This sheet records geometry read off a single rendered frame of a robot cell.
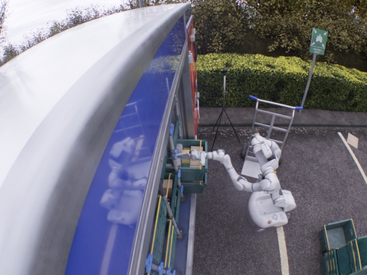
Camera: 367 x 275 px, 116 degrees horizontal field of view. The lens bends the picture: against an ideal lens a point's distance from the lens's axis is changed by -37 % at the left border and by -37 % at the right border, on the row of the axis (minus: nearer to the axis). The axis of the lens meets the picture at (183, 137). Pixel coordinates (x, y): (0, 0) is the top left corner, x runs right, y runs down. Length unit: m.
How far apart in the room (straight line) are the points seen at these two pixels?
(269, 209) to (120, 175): 2.40
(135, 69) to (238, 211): 2.62
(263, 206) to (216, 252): 0.88
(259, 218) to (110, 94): 2.32
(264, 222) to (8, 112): 2.43
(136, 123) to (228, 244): 2.41
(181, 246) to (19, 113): 1.82
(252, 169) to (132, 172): 3.00
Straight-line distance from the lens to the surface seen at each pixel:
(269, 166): 1.49
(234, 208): 2.80
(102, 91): 0.23
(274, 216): 2.48
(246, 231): 2.70
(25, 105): 0.31
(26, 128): 0.24
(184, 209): 2.07
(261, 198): 2.58
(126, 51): 0.34
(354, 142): 5.16
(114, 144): 0.25
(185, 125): 1.92
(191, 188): 2.05
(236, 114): 4.21
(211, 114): 4.15
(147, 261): 0.83
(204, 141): 1.96
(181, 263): 1.91
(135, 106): 0.32
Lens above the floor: 2.53
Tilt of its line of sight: 43 degrees down
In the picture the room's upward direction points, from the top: 7 degrees counter-clockwise
